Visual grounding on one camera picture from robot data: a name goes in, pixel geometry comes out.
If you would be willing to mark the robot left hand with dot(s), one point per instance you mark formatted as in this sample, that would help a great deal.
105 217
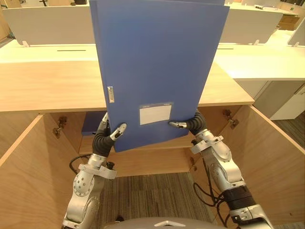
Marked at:
102 143

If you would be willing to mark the blue plastic document folder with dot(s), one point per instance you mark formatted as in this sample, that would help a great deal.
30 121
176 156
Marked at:
152 62

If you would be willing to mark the white drawer pedestal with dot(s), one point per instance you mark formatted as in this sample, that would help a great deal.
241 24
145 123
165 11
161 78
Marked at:
278 100

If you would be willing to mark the wood cabinet left door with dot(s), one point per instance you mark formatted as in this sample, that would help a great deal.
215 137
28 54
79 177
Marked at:
31 171

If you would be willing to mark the blue folder lying flat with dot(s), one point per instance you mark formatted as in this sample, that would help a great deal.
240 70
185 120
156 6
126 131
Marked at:
91 124

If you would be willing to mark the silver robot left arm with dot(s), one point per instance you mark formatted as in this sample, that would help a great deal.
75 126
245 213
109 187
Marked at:
83 186

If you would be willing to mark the white desk divider panel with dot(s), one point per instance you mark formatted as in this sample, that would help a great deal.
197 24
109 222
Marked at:
50 23
250 26
297 33

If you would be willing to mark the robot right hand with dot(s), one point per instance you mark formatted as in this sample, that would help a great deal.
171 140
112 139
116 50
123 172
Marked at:
197 122

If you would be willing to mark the white office desk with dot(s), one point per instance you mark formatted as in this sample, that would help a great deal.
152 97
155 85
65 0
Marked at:
257 62
35 53

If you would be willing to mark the brown cardboard box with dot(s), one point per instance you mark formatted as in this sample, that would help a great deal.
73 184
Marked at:
288 22

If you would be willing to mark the light wood office cabinet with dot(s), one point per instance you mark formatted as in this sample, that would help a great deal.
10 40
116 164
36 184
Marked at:
47 83

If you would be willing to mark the metal cabinet door hinge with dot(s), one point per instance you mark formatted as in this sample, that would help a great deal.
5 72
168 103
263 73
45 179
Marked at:
231 119
59 127
193 164

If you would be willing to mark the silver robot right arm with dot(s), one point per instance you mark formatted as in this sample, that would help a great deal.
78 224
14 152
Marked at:
226 167

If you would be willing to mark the wood cabinet door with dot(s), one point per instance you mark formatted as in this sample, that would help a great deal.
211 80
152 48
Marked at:
31 171
271 162

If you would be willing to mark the wood cabinet right door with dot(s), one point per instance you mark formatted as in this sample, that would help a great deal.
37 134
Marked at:
271 162

